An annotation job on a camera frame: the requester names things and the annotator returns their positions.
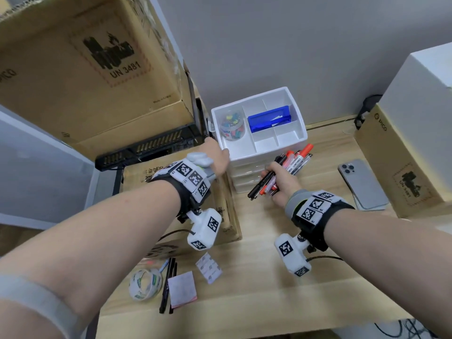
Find person's left hand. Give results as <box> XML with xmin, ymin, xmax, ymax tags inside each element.
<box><xmin>199</xmin><ymin>136</ymin><xmax>231</xmax><ymax>178</ymax></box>

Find person's right hand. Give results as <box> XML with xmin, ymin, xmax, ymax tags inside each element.
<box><xmin>260</xmin><ymin>161</ymin><xmax>304</xmax><ymax>209</ymax></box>

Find thin black orange pen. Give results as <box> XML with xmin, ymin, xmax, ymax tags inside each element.
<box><xmin>258</xmin><ymin>172</ymin><xmax>280</xmax><ymax>196</ymax></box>

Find black marker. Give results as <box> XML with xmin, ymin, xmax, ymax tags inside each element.
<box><xmin>247</xmin><ymin>155</ymin><xmax>287</xmax><ymax>202</ymax></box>

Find slim white marker red cap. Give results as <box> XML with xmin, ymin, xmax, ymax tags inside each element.
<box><xmin>270</xmin><ymin>150</ymin><xmax>296</xmax><ymax>194</ymax></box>

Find bunch of clear gel pens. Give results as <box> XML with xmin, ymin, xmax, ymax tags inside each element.
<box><xmin>292</xmin><ymin>153</ymin><xmax>314</xmax><ymax>176</ymax></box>

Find fat white marker orange cap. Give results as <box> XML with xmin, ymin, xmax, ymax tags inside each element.
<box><xmin>288</xmin><ymin>143</ymin><xmax>315</xmax><ymax>175</ymax></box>

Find clear plastic jar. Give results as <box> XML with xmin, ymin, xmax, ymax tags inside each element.
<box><xmin>219</xmin><ymin>109</ymin><xmax>246</xmax><ymax>141</ymax></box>

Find pile of colourful binder clips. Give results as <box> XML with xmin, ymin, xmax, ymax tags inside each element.
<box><xmin>221</xmin><ymin>114</ymin><xmax>245</xmax><ymax>138</ymax></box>

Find white plastic drawer organizer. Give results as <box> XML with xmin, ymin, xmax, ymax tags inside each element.
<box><xmin>210</xmin><ymin>86</ymin><xmax>309</xmax><ymax>194</ymax></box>

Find blue lanyard card holder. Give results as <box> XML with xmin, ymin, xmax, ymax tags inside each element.
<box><xmin>247</xmin><ymin>105</ymin><xmax>292</xmax><ymax>134</ymax></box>

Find printed notes pack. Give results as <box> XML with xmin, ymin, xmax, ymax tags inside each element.
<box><xmin>194</xmin><ymin>251</ymin><xmax>224</xmax><ymax>285</ymax></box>

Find pink sticky note pad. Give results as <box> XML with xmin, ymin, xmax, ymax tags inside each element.
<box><xmin>167</xmin><ymin>270</ymin><xmax>198</xmax><ymax>310</ymax></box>

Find clear tape roll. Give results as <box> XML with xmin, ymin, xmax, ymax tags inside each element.
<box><xmin>128</xmin><ymin>267</ymin><xmax>163</xmax><ymax>302</ymax></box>

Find person's right forearm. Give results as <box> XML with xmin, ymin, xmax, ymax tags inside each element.
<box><xmin>322</xmin><ymin>207</ymin><xmax>452</xmax><ymax>339</ymax></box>

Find person's left forearm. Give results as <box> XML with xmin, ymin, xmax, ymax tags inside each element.
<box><xmin>0</xmin><ymin>179</ymin><xmax>183</xmax><ymax>339</ymax></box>

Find left marker wrist band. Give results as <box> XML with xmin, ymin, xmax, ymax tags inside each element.
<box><xmin>146</xmin><ymin>152</ymin><xmax>217</xmax><ymax>224</ymax></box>

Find marker wrist band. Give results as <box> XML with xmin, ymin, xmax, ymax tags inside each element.
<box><xmin>146</xmin><ymin>152</ymin><xmax>217</xmax><ymax>224</ymax></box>
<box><xmin>284</xmin><ymin>189</ymin><xmax>356</xmax><ymax>252</ymax></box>

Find right marker wrist band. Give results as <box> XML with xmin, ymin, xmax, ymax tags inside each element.
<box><xmin>284</xmin><ymin>189</ymin><xmax>356</xmax><ymax>252</ymax></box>

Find taped brown cardboard box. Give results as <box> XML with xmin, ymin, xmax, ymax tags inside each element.
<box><xmin>121</xmin><ymin>151</ymin><xmax>243</xmax><ymax>260</ymax></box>

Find black vented device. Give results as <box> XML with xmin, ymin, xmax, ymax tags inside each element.
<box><xmin>95</xmin><ymin>123</ymin><xmax>206</xmax><ymax>172</ymax></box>

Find grey smartphone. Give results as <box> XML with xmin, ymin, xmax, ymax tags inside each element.
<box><xmin>338</xmin><ymin>158</ymin><xmax>390</xmax><ymax>211</ymax></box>

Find white flat pad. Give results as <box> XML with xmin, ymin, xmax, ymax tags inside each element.
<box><xmin>353</xmin><ymin>194</ymin><xmax>387</xmax><ymax>212</ymax></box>

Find white carton box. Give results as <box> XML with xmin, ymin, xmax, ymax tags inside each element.
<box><xmin>377</xmin><ymin>41</ymin><xmax>452</xmax><ymax>206</ymax></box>

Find open brown cardboard box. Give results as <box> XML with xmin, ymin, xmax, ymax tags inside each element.
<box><xmin>0</xmin><ymin>0</ymin><xmax>195</xmax><ymax>162</ymax></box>

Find white framed grey panel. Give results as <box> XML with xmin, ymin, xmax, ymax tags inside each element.
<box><xmin>0</xmin><ymin>105</ymin><xmax>102</xmax><ymax>231</ymax></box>

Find flat brown cardboard sheet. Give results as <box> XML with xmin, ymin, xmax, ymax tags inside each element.
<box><xmin>0</xmin><ymin>224</ymin><xmax>44</xmax><ymax>257</ymax></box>

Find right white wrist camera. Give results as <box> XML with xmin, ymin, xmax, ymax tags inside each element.
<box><xmin>274</xmin><ymin>233</ymin><xmax>313</xmax><ymax>278</ymax></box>

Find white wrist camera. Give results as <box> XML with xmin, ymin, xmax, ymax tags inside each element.
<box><xmin>274</xmin><ymin>233</ymin><xmax>313</xmax><ymax>278</ymax></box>
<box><xmin>186</xmin><ymin>208</ymin><xmax>223</xmax><ymax>251</ymax></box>

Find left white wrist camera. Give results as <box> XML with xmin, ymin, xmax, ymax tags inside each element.
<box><xmin>186</xmin><ymin>208</ymin><xmax>223</xmax><ymax>251</ymax></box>

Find black camera cable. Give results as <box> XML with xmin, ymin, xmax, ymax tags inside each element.
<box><xmin>156</xmin><ymin>228</ymin><xmax>195</xmax><ymax>242</ymax></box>
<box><xmin>305</xmin><ymin>255</ymin><xmax>344</xmax><ymax>263</ymax></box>

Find black cable bundle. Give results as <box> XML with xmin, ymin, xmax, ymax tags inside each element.
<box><xmin>354</xmin><ymin>94</ymin><xmax>383</xmax><ymax>131</ymax></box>

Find black floor cables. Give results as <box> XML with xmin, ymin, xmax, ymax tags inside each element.
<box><xmin>373</xmin><ymin>318</ymin><xmax>439</xmax><ymax>339</ymax></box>

